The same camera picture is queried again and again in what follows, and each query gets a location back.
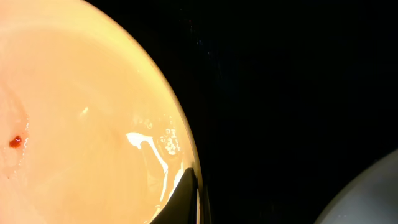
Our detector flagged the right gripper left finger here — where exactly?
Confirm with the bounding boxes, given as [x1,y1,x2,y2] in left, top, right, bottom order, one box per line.
[150,168,199,224]

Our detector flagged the pale green plate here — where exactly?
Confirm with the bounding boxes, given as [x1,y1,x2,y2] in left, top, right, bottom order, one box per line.
[315,151,397,224]

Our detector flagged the yellow plate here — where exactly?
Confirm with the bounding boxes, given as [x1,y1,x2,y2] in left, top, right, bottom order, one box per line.
[1,1,203,223]

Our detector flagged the round black tray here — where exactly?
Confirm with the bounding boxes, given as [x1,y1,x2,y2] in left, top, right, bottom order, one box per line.
[94,1,397,223]

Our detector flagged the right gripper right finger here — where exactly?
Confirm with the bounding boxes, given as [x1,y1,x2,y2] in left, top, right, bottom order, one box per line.
[203,185,213,224]

